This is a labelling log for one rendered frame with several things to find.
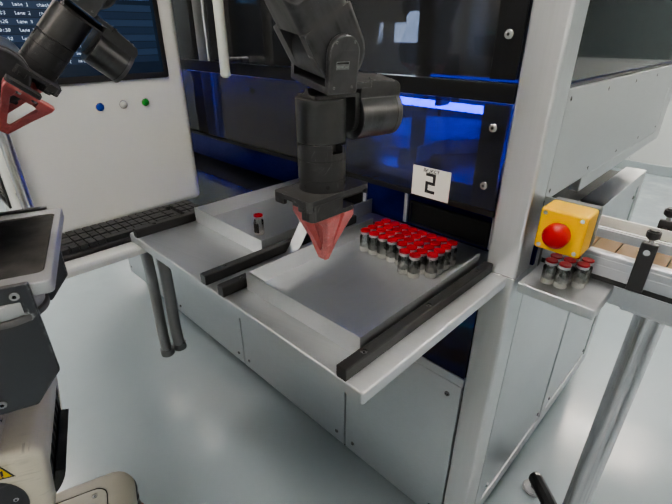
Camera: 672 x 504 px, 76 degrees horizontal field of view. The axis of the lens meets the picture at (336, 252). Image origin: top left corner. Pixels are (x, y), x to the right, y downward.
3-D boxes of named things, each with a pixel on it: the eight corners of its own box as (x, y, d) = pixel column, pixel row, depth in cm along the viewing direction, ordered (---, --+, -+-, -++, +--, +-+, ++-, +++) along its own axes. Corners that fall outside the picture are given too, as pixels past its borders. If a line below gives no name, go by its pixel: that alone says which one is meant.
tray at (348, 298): (371, 231, 98) (371, 217, 96) (477, 270, 82) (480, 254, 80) (247, 289, 76) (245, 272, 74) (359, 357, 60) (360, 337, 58)
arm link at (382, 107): (288, 22, 47) (331, 34, 41) (373, 22, 52) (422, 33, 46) (287, 131, 53) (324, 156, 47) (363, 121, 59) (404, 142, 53)
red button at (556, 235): (546, 239, 72) (551, 216, 70) (571, 246, 70) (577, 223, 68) (536, 246, 70) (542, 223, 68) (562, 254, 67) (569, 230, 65)
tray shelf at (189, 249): (291, 191, 129) (291, 185, 128) (522, 271, 85) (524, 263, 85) (130, 240, 98) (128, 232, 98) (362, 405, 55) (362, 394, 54)
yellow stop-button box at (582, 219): (548, 233, 78) (558, 195, 75) (592, 246, 73) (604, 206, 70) (531, 247, 73) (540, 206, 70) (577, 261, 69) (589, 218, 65)
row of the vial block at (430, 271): (364, 246, 91) (364, 226, 89) (438, 276, 80) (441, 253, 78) (357, 249, 89) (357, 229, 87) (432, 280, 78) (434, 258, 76)
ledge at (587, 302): (545, 265, 88) (547, 256, 87) (616, 288, 80) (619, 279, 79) (515, 291, 79) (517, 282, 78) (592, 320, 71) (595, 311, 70)
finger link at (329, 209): (354, 260, 57) (355, 192, 53) (314, 280, 52) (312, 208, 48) (319, 244, 61) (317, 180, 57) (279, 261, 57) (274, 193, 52)
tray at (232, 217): (302, 188, 125) (302, 176, 123) (371, 211, 109) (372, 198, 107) (196, 221, 103) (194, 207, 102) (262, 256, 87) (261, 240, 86)
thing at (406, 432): (272, 232, 311) (263, 104, 271) (579, 374, 182) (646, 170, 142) (133, 284, 247) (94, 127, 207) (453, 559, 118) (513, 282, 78)
